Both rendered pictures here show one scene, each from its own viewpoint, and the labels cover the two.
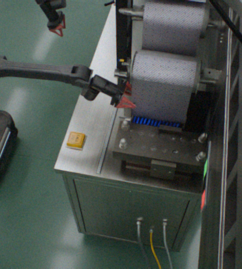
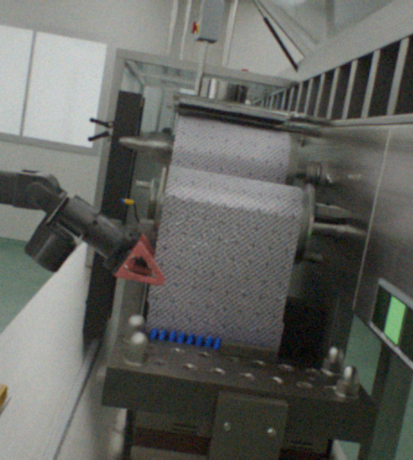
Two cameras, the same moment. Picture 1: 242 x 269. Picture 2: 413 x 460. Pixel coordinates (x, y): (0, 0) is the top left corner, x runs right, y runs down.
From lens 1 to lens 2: 93 cm
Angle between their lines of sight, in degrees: 49
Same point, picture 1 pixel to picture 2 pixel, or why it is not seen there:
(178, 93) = (268, 240)
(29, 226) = not seen: outside the picture
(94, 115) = (30, 371)
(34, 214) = not seen: outside the picture
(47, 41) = not seen: outside the picture
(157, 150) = (229, 375)
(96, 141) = (37, 407)
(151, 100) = (203, 268)
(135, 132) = (162, 349)
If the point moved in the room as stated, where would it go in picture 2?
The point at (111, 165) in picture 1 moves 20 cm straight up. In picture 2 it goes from (87, 447) to (108, 316)
